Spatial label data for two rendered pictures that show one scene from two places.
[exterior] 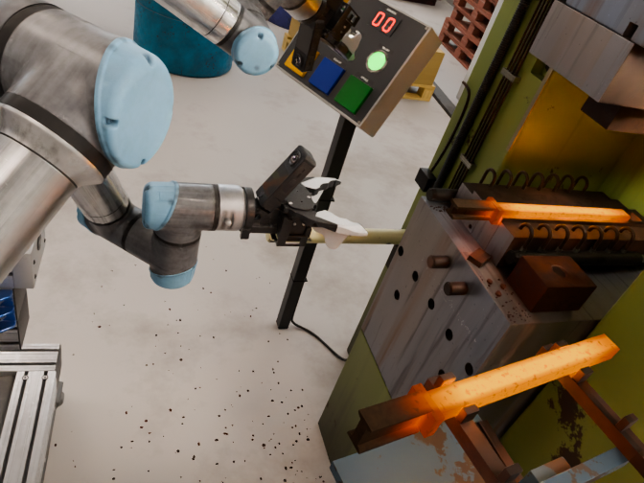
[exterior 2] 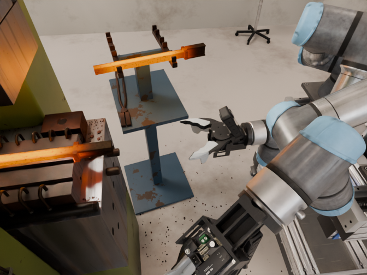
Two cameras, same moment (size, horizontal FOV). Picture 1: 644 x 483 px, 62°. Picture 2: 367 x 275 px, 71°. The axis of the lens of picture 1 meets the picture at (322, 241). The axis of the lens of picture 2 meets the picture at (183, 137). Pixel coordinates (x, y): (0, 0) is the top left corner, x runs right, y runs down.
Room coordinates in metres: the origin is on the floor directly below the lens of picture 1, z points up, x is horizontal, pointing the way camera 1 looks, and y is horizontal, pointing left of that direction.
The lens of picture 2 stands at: (1.28, 0.12, 1.55)
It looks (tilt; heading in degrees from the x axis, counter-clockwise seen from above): 48 degrees down; 198
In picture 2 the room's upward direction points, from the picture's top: straight up
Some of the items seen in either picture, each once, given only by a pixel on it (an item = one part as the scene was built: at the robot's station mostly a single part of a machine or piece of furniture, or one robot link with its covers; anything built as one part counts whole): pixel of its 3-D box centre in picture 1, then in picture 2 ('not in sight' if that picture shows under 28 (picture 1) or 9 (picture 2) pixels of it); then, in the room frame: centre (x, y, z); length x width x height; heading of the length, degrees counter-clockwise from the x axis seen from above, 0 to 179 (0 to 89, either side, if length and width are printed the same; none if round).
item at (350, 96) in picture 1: (354, 95); not in sight; (1.26, 0.04, 1.01); 0.07 x 0.05 x 0.07; 53
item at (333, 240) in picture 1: (336, 235); (195, 127); (0.73, -0.02, 0.97); 0.09 x 0.03 x 0.06; 82
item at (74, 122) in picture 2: (550, 283); (65, 127); (0.84, -0.43, 0.95); 0.12 x 0.09 x 0.07; 118
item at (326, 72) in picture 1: (327, 77); not in sight; (1.32, 0.12, 1.01); 0.07 x 0.05 x 0.07; 53
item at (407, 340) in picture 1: (517, 321); (39, 206); (1.03, -0.51, 0.69); 0.56 x 0.38 x 0.45; 118
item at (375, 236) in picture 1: (342, 235); not in sight; (1.23, -0.05, 0.62); 0.44 x 0.05 x 0.05; 118
